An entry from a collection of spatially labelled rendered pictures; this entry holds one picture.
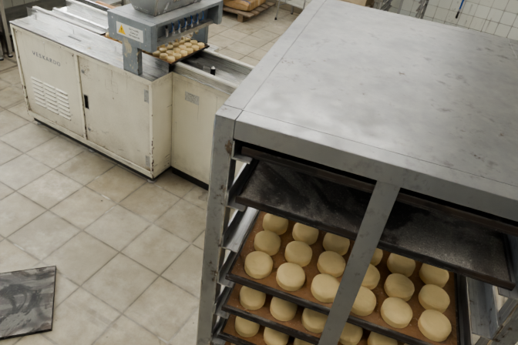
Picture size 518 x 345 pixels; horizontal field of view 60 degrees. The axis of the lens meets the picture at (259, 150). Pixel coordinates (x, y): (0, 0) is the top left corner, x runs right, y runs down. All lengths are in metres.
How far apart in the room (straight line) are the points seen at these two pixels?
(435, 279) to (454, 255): 0.19
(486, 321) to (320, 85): 0.43
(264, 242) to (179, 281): 1.87
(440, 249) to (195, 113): 2.36
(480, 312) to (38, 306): 2.25
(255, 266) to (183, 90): 2.19
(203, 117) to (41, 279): 1.30
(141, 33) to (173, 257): 1.32
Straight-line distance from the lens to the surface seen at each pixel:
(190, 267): 2.76
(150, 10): 2.78
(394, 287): 0.86
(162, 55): 2.93
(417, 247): 0.70
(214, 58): 3.06
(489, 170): 0.64
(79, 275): 2.78
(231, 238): 0.76
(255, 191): 0.71
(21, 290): 2.77
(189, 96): 2.90
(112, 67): 2.98
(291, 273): 0.81
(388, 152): 0.59
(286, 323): 0.89
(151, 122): 2.94
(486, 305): 0.81
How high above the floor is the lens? 2.13
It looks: 35 degrees down
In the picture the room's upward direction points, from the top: 9 degrees clockwise
